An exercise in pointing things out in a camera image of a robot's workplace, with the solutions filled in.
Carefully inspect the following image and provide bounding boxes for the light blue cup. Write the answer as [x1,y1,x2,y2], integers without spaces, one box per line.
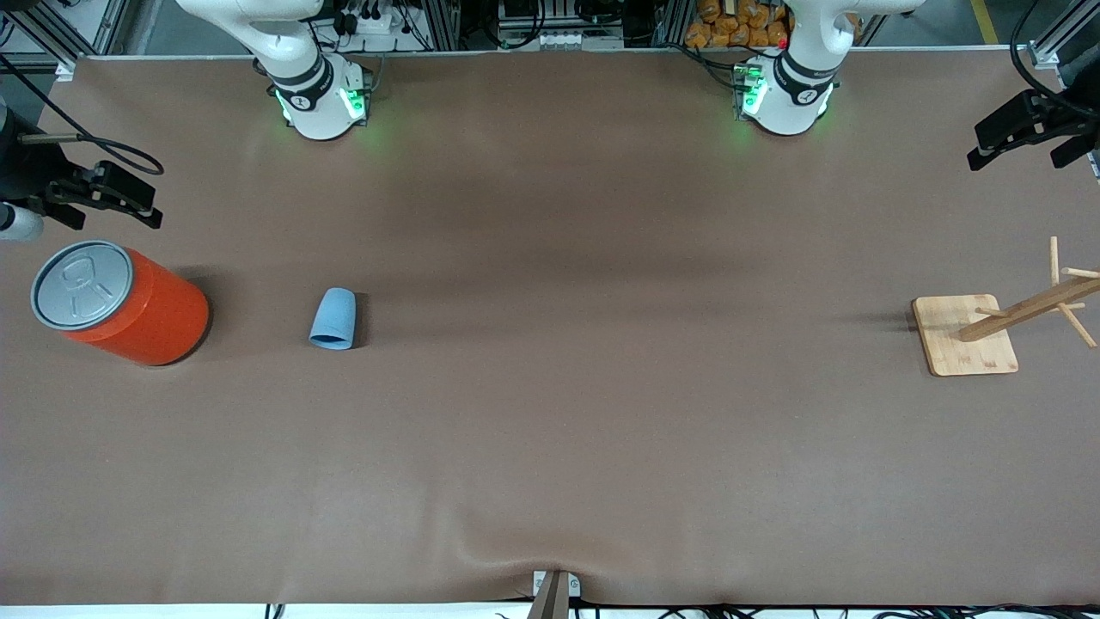
[309,287,358,352]

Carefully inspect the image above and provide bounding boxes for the orange can-shaped container grey lid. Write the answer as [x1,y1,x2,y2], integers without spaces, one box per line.
[31,240,211,368]

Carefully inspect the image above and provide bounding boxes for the wooden mug tree stand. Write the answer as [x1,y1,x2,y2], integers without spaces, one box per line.
[911,236,1100,378]

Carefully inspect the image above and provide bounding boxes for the white power strip with plugs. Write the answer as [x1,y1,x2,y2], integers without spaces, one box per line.
[335,0,406,37]

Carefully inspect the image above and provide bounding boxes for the orange snack bags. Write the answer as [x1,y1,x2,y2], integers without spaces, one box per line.
[684,0,792,50]

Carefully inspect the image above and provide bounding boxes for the white socket strip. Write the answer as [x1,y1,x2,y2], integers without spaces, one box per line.
[522,30,626,52]

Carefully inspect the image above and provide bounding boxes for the brown table mat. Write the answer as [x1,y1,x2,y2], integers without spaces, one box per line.
[0,47,1100,608]

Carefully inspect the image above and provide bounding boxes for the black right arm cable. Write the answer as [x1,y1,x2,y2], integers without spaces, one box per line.
[0,53,165,178]

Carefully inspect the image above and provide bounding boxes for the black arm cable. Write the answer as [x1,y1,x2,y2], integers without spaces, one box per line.
[1009,0,1100,121]
[0,53,165,178]

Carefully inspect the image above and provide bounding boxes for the aluminium frame profile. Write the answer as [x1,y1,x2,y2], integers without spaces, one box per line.
[0,0,131,71]
[1026,0,1100,71]

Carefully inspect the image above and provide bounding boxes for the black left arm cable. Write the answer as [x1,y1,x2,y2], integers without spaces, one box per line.
[1009,0,1100,121]

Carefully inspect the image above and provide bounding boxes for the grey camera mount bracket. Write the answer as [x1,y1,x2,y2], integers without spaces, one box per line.
[526,568,582,619]

